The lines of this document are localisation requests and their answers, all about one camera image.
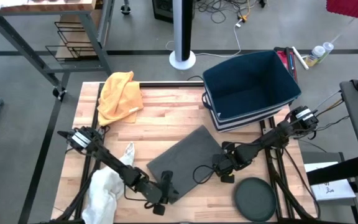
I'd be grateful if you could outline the white printed box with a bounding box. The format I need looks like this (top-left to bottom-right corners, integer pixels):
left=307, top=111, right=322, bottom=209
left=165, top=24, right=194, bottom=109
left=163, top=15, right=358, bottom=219
left=304, top=161, right=357, bottom=207

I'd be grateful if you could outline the white power cable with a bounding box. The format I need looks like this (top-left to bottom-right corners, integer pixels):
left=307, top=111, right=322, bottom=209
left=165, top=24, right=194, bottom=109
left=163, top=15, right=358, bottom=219
left=165, top=18, right=244, bottom=58

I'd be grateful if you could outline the tan wooden board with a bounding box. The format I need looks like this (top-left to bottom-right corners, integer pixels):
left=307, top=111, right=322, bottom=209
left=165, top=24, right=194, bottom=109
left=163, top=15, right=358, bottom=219
left=55, top=12, right=105, bottom=60

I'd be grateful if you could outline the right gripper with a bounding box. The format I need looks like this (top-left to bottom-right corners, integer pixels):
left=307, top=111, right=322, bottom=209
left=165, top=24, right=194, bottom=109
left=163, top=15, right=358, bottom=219
left=212, top=141, right=253, bottom=184

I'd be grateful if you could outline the white plastic tube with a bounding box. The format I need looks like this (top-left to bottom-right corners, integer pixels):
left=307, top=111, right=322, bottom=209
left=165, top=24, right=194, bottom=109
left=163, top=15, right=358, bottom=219
left=291, top=45, right=310, bottom=71

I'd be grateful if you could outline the dark green round plate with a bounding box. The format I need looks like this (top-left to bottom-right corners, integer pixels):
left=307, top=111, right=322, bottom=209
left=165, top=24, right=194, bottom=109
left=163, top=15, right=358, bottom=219
left=234, top=177, right=278, bottom=223

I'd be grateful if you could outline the black padded bar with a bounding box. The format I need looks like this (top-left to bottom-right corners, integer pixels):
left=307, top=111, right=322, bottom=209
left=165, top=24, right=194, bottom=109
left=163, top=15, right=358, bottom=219
left=306, top=155, right=358, bottom=187

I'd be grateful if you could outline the yellow towel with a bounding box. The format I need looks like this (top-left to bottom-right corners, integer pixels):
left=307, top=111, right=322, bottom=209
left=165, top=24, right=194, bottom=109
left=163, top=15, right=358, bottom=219
left=97, top=70, right=145, bottom=127

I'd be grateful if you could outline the green bottle white cap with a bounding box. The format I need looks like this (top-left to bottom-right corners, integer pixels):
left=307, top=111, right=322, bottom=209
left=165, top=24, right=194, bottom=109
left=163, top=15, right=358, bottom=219
left=317, top=42, right=335, bottom=64

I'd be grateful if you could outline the black metal table rail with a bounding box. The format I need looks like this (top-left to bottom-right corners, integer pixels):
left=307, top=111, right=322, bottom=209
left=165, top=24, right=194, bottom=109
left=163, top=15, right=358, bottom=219
left=99, top=81, right=205, bottom=89

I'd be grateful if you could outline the navy white striped fabric bin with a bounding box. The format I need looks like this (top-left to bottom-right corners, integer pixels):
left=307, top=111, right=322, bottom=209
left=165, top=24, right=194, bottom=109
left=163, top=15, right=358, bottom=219
left=201, top=50, right=302, bottom=134

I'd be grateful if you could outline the red black tool case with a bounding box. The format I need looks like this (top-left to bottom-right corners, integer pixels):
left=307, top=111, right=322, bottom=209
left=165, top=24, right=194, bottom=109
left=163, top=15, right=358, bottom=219
left=273, top=46, right=299, bottom=84

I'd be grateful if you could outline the tangle of black cables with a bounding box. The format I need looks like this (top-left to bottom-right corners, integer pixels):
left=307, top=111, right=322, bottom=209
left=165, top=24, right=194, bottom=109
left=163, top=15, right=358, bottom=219
left=194, top=0, right=267, bottom=24

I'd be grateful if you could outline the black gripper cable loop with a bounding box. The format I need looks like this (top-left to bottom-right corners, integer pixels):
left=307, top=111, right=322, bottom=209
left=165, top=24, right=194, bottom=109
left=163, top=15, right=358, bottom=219
left=192, top=164, right=218, bottom=185

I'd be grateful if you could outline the white black tower fan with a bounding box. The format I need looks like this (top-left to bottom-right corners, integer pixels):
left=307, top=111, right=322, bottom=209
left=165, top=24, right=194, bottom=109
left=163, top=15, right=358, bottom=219
left=168, top=0, right=197, bottom=71

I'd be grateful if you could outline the black wire rack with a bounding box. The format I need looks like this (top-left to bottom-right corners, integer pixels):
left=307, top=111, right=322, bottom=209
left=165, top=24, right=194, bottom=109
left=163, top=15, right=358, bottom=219
left=44, top=21, right=99, bottom=62

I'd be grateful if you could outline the grey kitchen towel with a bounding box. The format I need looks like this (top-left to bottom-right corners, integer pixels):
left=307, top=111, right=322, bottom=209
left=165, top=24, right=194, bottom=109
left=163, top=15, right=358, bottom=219
left=146, top=124, right=227, bottom=205

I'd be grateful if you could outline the black caster wheel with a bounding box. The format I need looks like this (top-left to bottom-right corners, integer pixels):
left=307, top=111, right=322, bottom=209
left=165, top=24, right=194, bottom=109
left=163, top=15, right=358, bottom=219
left=52, top=86, right=69, bottom=103
left=120, top=0, right=132, bottom=16

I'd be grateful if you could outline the red ribbed panel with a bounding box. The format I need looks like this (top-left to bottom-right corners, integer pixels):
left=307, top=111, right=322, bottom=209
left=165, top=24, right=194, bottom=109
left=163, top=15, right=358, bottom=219
left=326, top=0, right=358, bottom=22

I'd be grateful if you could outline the wooden workbench grey frame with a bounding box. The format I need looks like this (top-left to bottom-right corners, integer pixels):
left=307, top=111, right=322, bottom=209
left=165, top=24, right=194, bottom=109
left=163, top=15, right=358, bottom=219
left=0, top=0, right=116, bottom=96

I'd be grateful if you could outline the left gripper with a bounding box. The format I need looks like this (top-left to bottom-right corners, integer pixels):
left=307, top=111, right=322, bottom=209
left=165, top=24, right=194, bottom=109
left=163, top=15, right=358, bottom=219
left=138, top=170, right=180, bottom=217

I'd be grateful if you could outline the white crumpled cloth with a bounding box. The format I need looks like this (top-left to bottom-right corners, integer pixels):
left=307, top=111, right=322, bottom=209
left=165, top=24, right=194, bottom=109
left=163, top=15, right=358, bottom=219
left=81, top=142, right=136, bottom=224

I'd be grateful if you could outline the black box on floor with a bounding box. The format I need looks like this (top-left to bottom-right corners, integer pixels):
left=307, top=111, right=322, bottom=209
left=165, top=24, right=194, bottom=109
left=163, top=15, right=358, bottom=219
left=152, top=0, right=175, bottom=24

